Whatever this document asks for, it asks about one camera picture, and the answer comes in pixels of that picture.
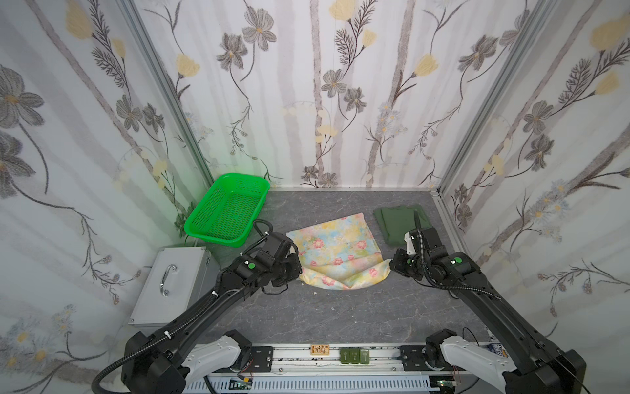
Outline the green skirt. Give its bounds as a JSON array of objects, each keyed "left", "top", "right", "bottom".
[{"left": 373, "top": 205, "right": 432, "bottom": 246}]

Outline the floral pastel skirt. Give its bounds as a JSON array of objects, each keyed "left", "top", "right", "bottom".
[{"left": 287, "top": 213, "right": 390, "bottom": 291}]

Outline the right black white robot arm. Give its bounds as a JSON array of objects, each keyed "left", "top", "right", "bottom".
[{"left": 390, "top": 213, "right": 587, "bottom": 393}]

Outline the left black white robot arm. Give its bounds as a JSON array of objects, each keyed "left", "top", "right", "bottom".
[{"left": 91, "top": 232, "right": 301, "bottom": 393}]

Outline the green plastic basket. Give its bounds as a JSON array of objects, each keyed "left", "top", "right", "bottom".
[{"left": 184, "top": 173, "right": 270, "bottom": 247}]

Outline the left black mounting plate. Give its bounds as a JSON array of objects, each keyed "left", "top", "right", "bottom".
[{"left": 241, "top": 346, "right": 274, "bottom": 374}]

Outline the black mounting plate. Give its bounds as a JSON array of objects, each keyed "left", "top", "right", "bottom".
[
  {"left": 241, "top": 346, "right": 274, "bottom": 374},
  {"left": 399, "top": 346, "right": 445, "bottom": 372}
]

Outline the small wooden tag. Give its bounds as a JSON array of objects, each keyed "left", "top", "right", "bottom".
[{"left": 310, "top": 344, "right": 331, "bottom": 356}]

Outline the silver aluminium case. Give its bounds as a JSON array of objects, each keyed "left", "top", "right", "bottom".
[{"left": 129, "top": 246, "right": 221, "bottom": 335}]

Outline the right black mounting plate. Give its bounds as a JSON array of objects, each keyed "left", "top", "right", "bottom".
[{"left": 399, "top": 346, "right": 445, "bottom": 372}]

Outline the blue patterned card box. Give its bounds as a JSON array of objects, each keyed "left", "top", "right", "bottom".
[{"left": 487, "top": 343, "right": 509, "bottom": 358}]

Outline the green tag block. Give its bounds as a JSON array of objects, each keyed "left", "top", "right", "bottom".
[{"left": 340, "top": 347, "right": 370, "bottom": 365}]

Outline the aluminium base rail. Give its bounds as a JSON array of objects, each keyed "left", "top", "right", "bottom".
[{"left": 186, "top": 341, "right": 513, "bottom": 378}]

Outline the white vented cable duct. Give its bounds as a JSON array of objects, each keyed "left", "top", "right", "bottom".
[{"left": 208, "top": 375, "right": 440, "bottom": 393}]

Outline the black corrugated cable hose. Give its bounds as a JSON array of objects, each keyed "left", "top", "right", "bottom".
[{"left": 90, "top": 218, "right": 277, "bottom": 394}]

